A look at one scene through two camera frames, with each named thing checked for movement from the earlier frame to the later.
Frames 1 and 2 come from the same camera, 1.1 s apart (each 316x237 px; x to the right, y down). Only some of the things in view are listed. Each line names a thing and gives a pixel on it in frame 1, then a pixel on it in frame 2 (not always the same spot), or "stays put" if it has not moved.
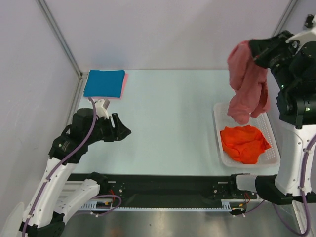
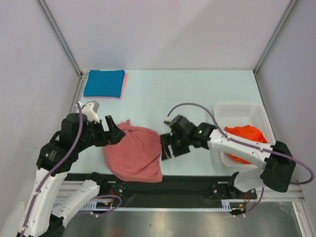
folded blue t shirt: (104, 83) stays put
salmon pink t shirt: (249, 85) → (137, 156)
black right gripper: (259, 53) → (174, 144)
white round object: (12, 226) stays put
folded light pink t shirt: (125, 84) stays put
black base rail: (167, 190) stays put
